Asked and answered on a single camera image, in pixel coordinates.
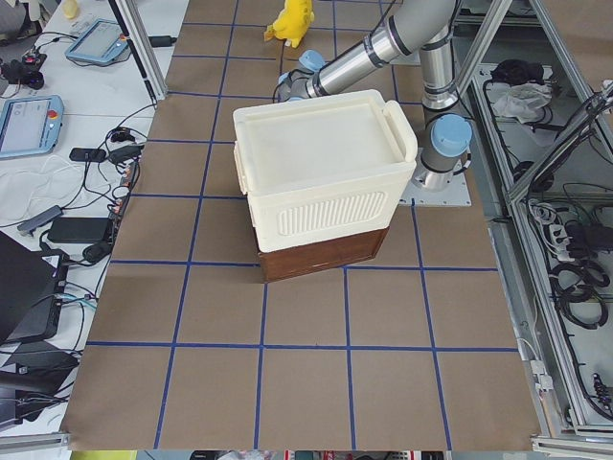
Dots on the black power adapter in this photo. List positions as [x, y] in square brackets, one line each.
[78, 230]

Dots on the yellow plush toy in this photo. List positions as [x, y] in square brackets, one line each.
[292, 23]

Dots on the dark wooden drawer cabinet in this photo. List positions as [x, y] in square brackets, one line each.
[322, 255]

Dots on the blue teach pendant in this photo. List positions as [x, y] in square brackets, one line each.
[30, 126]
[101, 44]

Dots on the black laptop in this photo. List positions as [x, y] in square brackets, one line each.
[31, 282]

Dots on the blue teach pendant upper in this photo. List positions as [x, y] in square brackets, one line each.
[101, 44]

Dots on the blue teach pendant lower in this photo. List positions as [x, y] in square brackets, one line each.
[30, 126]

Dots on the white power strip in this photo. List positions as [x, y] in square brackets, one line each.
[560, 241]

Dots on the white crumpled cloth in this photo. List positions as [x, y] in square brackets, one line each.
[525, 102]

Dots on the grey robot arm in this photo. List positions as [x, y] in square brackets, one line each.
[416, 33]

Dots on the black cloth bundle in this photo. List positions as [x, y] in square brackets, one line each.
[518, 71]

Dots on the cream plastic storage box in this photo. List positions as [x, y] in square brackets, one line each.
[320, 169]

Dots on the grey usb hub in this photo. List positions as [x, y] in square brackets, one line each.
[39, 220]

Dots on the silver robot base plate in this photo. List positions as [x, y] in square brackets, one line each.
[447, 194]

